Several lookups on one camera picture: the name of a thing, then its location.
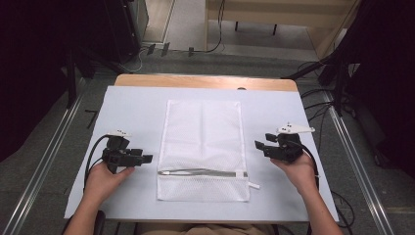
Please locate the white table mat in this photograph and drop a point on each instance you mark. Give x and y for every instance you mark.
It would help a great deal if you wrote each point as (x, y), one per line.
(130, 114)

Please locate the person's beige pants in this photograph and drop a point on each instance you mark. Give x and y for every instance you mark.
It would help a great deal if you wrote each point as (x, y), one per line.
(205, 229)

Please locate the black curtain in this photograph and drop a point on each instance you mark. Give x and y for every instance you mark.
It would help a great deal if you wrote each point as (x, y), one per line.
(388, 81)
(26, 65)

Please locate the black metal stand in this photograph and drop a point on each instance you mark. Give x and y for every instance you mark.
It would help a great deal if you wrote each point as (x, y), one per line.
(71, 81)
(337, 81)

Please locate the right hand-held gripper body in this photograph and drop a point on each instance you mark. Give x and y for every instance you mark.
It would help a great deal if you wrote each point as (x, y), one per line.
(287, 150)

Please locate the metal floor rail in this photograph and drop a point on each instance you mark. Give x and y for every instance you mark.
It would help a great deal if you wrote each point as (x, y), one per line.
(42, 166)
(359, 169)

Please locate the person's left hand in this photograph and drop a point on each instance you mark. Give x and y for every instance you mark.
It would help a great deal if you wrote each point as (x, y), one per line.
(102, 184)

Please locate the person's right hand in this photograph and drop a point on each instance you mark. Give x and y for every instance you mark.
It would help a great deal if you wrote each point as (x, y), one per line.
(301, 174)

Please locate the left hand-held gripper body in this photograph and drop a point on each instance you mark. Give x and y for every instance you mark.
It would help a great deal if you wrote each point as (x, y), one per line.
(117, 157)

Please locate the light wooden bench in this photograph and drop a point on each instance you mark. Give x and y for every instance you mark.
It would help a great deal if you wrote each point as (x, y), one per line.
(277, 13)

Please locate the wooden table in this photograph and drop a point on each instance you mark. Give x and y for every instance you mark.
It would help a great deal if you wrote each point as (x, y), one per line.
(195, 81)

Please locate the black equipment cabinet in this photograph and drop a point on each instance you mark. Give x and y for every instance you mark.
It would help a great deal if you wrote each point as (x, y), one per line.
(125, 26)

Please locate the white mesh laundry bag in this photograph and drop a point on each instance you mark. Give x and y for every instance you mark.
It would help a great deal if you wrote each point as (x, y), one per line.
(202, 137)

